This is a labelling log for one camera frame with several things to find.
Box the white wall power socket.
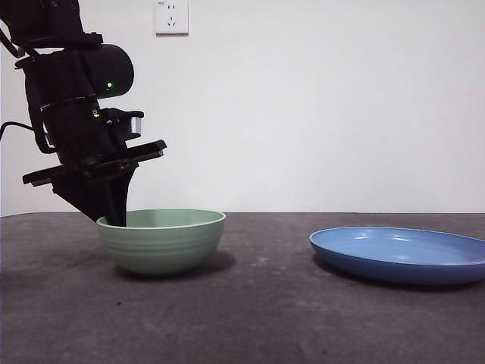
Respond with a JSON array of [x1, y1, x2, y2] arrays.
[[155, 0, 190, 38]]

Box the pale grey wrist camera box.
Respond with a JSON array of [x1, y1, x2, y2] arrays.
[[108, 108, 144, 140]]

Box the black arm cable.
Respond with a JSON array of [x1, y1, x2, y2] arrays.
[[0, 121, 38, 140]]

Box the pale green ribbed bowl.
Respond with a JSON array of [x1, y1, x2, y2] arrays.
[[96, 209, 227, 277]]

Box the dark grey table mat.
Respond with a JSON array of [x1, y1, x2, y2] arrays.
[[0, 211, 485, 364]]

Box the blue round plate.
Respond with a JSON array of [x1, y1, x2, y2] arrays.
[[308, 226, 485, 286]]

